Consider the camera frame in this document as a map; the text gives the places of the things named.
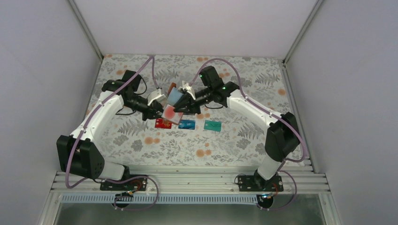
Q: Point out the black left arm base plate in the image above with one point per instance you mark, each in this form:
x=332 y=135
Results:
x=132 y=183

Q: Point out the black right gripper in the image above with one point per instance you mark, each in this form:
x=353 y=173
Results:
x=187 y=101

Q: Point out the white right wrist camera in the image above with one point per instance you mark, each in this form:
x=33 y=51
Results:
x=185 y=87

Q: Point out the blue credit card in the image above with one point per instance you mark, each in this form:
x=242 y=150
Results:
x=187 y=124

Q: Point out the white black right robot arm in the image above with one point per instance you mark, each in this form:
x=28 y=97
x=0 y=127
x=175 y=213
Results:
x=281 y=129

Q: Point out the white card with red circle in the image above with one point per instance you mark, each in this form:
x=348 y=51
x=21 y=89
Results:
x=170 y=115

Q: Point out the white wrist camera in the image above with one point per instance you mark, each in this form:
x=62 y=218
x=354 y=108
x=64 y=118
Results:
x=185 y=87
x=157 y=95

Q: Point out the teal credit card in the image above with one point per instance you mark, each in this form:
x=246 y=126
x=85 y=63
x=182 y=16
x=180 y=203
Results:
x=213 y=125

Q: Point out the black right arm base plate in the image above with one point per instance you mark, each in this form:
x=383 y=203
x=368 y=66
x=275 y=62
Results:
x=250 y=183

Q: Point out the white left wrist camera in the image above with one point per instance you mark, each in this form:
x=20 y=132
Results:
x=157 y=95

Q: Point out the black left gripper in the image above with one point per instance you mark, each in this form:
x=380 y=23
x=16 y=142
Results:
x=153 y=108

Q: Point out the grey slotted cable duct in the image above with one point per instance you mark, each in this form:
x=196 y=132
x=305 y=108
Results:
x=162 y=198

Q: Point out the red VIP credit card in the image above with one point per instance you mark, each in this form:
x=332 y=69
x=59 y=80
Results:
x=162 y=123

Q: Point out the brown leather card holder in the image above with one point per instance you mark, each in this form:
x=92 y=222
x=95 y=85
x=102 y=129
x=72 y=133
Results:
x=174 y=95

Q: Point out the aluminium rail frame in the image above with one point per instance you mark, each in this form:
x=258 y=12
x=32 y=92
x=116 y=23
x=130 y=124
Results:
x=222 y=180

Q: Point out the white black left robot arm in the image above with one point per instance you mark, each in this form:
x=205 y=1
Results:
x=79 y=153

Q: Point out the floral patterned table mat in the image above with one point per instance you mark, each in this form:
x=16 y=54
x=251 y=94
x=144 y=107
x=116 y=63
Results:
x=130 y=141

